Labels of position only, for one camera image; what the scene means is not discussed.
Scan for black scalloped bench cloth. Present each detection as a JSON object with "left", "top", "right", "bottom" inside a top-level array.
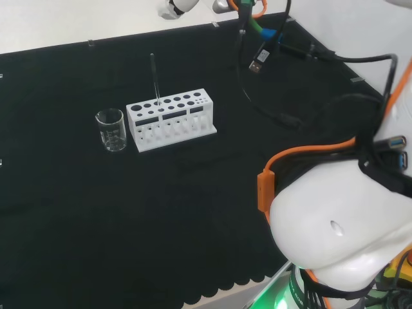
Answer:
[{"left": 0, "top": 12, "right": 387, "bottom": 309}]

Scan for black plug with blue port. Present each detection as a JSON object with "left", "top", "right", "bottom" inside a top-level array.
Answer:
[
  {"left": 382, "top": 151, "right": 412, "bottom": 171},
  {"left": 375, "top": 135, "right": 408, "bottom": 151}
]

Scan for green cable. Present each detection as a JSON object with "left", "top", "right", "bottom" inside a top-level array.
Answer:
[{"left": 238, "top": 0, "right": 268, "bottom": 36}]

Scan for black cable with USB plug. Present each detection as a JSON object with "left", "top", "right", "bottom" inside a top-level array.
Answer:
[{"left": 248, "top": 41, "right": 273, "bottom": 75}]

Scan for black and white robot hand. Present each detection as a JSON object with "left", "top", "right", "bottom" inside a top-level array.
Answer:
[{"left": 159, "top": 0, "right": 232, "bottom": 21}]

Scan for thick black cable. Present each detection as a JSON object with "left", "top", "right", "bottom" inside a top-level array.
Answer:
[{"left": 278, "top": 53, "right": 400, "bottom": 97}]

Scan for white test tube rack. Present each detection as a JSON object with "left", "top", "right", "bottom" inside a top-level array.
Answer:
[{"left": 125, "top": 88, "right": 218, "bottom": 153}]

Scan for orange cable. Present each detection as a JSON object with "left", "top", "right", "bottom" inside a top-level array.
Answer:
[{"left": 257, "top": 59, "right": 412, "bottom": 309}]

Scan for small clear glass beaker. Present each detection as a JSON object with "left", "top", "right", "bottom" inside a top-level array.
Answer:
[{"left": 95, "top": 108, "right": 127, "bottom": 153}]

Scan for grey metal base plate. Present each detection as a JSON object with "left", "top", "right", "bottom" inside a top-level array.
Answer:
[{"left": 244, "top": 260, "right": 294, "bottom": 309}]

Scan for clear glass rod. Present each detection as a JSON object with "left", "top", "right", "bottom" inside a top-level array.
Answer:
[{"left": 149, "top": 53, "right": 162, "bottom": 107}]

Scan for yellow stop button box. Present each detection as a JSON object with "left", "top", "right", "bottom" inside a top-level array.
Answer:
[{"left": 382, "top": 250, "right": 412, "bottom": 287}]

